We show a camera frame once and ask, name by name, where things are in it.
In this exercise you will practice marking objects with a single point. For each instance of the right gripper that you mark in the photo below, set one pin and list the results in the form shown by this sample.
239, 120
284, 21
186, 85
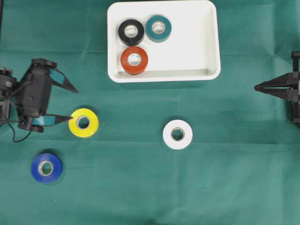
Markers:
283, 81

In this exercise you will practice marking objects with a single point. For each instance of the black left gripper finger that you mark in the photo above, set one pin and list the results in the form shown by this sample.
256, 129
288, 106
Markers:
57, 78
50, 120

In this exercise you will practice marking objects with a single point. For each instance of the red tape roll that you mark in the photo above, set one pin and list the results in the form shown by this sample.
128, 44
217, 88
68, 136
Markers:
134, 60

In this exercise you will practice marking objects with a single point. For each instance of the black tape roll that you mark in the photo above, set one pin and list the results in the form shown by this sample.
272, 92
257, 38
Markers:
131, 32

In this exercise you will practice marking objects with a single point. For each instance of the green tape roll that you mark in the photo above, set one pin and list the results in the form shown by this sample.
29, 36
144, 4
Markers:
158, 28

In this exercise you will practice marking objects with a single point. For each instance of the white tape roll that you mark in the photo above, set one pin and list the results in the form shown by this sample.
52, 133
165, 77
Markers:
177, 134

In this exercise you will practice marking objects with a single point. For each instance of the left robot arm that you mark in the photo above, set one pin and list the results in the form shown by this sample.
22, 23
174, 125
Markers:
9, 87

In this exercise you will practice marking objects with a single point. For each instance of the yellow tape roll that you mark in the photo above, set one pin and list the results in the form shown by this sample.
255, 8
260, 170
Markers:
84, 123

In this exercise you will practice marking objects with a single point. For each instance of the blue tape roll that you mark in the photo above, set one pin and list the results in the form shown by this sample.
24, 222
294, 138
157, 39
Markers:
46, 168

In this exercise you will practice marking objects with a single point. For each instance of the green table cloth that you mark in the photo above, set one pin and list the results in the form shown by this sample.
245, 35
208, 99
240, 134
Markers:
241, 168

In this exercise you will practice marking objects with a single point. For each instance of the white plastic tray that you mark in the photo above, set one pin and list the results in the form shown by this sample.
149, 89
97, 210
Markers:
191, 53

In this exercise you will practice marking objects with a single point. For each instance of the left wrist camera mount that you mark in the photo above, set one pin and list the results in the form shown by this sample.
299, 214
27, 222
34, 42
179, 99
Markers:
32, 101

